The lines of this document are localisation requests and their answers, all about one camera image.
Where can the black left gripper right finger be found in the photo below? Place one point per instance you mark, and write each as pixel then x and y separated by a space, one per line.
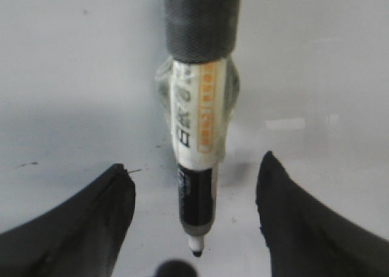
pixel 307 238

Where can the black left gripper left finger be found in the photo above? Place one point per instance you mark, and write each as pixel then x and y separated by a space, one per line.
pixel 80 237

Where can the black whiteboard marker with tape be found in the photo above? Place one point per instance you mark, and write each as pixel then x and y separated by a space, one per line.
pixel 199 87

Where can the white whiteboard with aluminium frame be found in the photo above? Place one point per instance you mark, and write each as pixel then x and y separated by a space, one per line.
pixel 78 94

